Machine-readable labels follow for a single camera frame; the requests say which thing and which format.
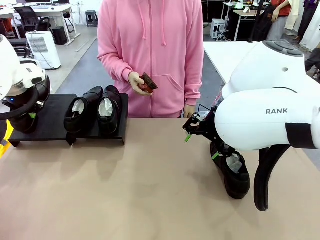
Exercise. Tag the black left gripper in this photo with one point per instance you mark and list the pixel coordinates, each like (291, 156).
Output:
(37, 106)

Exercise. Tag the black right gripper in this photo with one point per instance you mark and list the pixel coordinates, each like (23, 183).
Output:
(208, 125)

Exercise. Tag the brown wooden shoe brush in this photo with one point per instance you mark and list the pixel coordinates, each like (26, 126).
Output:
(150, 83)

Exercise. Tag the person's right forearm pink sleeve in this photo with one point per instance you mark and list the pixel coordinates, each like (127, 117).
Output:
(120, 67)

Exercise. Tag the person's left forearm pink sleeve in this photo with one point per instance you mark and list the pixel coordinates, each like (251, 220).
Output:
(193, 92)

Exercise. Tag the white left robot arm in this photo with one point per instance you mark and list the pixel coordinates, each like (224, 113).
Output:
(7, 65)

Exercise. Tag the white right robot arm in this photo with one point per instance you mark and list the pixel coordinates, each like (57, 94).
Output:
(262, 100)

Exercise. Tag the black metal shoe stand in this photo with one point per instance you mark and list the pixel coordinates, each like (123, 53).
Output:
(123, 117)
(52, 115)

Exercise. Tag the black stand pole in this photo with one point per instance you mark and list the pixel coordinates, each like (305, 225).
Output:
(255, 22)

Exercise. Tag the person's left hand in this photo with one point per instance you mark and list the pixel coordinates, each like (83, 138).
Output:
(189, 111)

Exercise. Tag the person's right hand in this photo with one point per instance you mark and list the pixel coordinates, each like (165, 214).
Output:
(135, 81)

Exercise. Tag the white stuffing paper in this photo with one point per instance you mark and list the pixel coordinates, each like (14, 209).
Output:
(235, 162)
(79, 105)
(106, 107)

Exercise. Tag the white air purifier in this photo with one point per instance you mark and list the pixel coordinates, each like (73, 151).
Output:
(43, 52)

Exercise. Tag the black computer tower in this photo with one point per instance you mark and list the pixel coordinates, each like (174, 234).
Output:
(60, 35)

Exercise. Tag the large white table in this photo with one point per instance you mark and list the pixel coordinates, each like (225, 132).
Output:
(225, 60)

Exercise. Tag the black mesh office chair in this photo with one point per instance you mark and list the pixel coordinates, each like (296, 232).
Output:
(28, 18)

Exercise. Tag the white office desk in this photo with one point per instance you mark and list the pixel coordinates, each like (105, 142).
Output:
(57, 10)

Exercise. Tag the black plastic stool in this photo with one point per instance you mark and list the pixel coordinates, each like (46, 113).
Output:
(91, 17)

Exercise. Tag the person's torso in pink hoodie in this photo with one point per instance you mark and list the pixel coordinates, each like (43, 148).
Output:
(155, 37)

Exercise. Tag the white computer case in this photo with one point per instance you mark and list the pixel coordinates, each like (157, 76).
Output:
(217, 28)

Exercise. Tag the wood-top black desk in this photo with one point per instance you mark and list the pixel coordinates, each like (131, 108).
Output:
(247, 13)

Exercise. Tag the mannequin in red shirt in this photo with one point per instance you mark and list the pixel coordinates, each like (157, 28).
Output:
(280, 20)

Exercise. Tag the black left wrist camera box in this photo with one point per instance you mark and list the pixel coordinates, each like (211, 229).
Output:
(12, 102)

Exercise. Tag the yellow metal frame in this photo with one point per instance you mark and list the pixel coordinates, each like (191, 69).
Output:
(5, 147)

